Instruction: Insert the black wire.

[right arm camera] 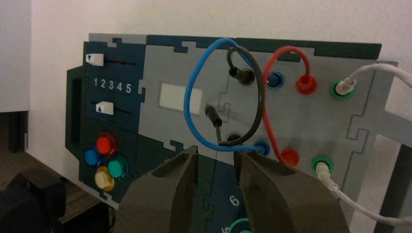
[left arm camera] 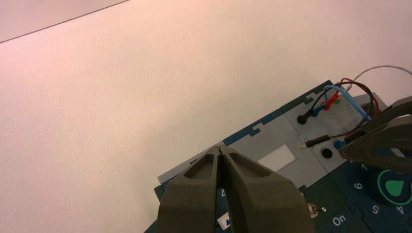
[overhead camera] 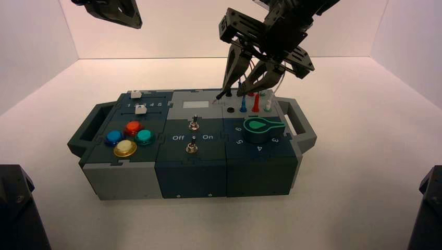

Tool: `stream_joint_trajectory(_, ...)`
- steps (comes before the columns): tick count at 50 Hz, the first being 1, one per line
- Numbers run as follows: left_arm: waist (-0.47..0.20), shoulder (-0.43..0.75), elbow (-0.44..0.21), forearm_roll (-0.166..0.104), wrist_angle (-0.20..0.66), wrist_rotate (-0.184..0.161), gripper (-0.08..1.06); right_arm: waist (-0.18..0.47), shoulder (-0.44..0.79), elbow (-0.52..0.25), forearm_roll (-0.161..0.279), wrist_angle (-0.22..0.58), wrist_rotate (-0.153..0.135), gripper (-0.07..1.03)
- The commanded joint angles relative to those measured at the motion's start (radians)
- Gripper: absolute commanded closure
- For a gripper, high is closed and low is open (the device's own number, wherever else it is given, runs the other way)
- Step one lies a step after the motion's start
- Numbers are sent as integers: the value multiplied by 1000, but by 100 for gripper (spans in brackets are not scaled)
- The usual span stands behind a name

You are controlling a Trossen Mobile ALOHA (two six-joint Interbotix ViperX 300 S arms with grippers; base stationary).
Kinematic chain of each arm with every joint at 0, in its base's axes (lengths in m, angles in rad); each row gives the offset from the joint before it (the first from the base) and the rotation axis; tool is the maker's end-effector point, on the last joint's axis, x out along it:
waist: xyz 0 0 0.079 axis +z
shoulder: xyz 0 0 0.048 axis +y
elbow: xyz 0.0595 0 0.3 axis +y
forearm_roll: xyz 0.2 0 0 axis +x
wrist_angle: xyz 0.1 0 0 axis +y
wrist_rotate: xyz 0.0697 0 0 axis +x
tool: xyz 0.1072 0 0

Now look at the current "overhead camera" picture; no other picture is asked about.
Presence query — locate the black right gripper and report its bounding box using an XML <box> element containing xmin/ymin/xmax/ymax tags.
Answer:
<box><xmin>218</xmin><ymin>0</ymin><xmax>316</xmax><ymax>97</ymax></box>

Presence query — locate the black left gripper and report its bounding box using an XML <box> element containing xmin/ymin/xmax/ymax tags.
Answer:
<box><xmin>70</xmin><ymin>0</ymin><xmax>143</xmax><ymax>29</ymax></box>

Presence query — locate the black banana plug wire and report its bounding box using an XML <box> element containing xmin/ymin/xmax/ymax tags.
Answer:
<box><xmin>213</xmin><ymin>81</ymin><xmax>242</xmax><ymax>104</ymax></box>

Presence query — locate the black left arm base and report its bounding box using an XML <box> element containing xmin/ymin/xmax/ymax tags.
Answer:
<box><xmin>0</xmin><ymin>164</ymin><xmax>53</xmax><ymax>250</ymax></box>

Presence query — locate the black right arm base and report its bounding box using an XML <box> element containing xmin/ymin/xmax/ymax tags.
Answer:
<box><xmin>407</xmin><ymin>165</ymin><xmax>442</xmax><ymax>250</ymax></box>

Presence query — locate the green rotary knob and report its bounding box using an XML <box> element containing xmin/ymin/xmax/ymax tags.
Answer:
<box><xmin>243</xmin><ymin>117</ymin><xmax>287</xmax><ymax>145</ymax></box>

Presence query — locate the white rectangular display window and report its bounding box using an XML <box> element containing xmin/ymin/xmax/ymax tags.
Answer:
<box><xmin>182</xmin><ymin>101</ymin><xmax>210</xmax><ymax>109</ymax></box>

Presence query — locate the red round push button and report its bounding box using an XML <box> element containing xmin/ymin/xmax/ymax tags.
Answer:
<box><xmin>124</xmin><ymin>120</ymin><xmax>145</xmax><ymax>138</ymax></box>

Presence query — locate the grey and teal control box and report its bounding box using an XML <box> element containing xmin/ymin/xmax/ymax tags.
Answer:
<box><xmin>67</xmin><ymin>89</ymin><xmax>317</xmax><ymax>201</ymax></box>

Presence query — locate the blue round push button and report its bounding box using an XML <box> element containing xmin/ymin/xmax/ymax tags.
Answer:
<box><xmin>104</xmin><ymin>130</ymin><xmax>126</xmax><ymax>148</ymax></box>

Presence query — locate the teal round push button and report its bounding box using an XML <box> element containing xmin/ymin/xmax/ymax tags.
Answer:
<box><xmin>134</xmin><ymin>129</ymin><xmax>156</xmax><ymax>147</ymax></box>

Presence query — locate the yellow round push button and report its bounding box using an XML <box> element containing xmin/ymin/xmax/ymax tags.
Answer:
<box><xmin>113</xmin><ymin>140</ymin><xmax>138</xmax><ymax>159</ymax></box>

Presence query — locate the red banana plug wire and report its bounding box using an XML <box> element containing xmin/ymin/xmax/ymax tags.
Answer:
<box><xmin>248</xmin><ymin>58</ymin><xmax>261</xmax><ymax>114</ymax></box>

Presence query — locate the blue banana plug wire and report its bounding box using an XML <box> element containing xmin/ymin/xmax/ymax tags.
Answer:
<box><xmin>237</xmin><ymin>80</ymin><xmax>248</xmax><ymax>114</ymax></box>

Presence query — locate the white banana plug wire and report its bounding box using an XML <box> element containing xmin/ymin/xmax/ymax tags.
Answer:
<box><xmin>261</xmin><ymin>72</ymin><xmax>286</xmax><ymax>113</ymax></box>

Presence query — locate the metal toggle switch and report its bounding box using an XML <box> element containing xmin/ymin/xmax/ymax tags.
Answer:
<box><xmin>186</xmin><ymin>135</ymin><xmax>199</xmax><ymax>155</ymax></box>
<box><xmin>188</xmin><ymin>114</ymin><xmax>201</xmax><ymax>131</ymax></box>

